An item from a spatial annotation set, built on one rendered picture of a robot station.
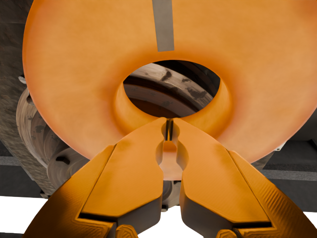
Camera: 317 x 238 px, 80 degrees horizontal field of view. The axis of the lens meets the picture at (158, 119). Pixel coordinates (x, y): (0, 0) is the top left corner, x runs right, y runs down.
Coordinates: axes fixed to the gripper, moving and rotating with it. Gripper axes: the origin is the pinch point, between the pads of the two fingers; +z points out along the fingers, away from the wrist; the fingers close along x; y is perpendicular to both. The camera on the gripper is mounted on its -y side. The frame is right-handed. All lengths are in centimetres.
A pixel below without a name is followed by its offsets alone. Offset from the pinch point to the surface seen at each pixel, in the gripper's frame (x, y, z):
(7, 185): -558, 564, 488
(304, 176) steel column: 394, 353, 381
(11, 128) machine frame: -49, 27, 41
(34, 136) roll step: -26.1, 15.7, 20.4
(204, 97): 6.8, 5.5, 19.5
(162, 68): -0.6, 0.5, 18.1
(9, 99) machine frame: -44, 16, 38
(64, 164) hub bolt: -16.3, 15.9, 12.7
